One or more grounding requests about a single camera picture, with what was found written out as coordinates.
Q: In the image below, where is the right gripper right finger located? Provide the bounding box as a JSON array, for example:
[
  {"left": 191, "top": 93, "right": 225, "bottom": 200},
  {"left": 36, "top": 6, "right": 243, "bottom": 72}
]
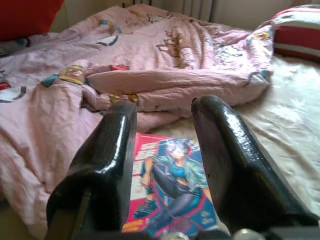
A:
[{"left": 191, "top": 95, "right": 320, "bottom": 236}]

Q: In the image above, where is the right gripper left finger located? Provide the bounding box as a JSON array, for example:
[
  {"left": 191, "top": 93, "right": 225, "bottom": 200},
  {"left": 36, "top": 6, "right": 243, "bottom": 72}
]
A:
[{"left": 46, "top": 102, "right": 138, "bottom": 240}]

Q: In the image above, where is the anime cover comic book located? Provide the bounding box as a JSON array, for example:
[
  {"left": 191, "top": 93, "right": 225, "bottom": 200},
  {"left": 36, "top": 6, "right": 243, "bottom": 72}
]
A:
[{"left": 121, "top": 132, "right": 231, "bottom": 238}]

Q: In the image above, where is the pink cartoon print duvet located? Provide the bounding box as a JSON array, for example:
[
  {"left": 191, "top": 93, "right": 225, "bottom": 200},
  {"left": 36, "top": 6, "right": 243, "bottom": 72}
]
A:
[{"left": 0, "top": 4, "right": 275, "bottom": 240}]

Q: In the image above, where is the striped anime bolster pillow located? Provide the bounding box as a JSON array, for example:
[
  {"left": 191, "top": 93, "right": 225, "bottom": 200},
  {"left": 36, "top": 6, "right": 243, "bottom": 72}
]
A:
[{"left": 271, "top": 4, "right": 320, "bottom": 62}]

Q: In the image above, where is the grey pleated curtain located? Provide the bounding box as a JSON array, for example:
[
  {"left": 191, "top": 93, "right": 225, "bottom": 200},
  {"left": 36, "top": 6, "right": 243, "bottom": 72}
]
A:
[{"left": 181, "top": 0, "right": 218, "bottom": 23}]

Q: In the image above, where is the long red cushion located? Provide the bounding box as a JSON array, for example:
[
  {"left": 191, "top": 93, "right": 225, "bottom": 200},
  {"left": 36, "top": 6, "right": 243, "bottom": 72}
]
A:
[{"left": 0, "top": 0, "right": 65, "bottom": 43}]

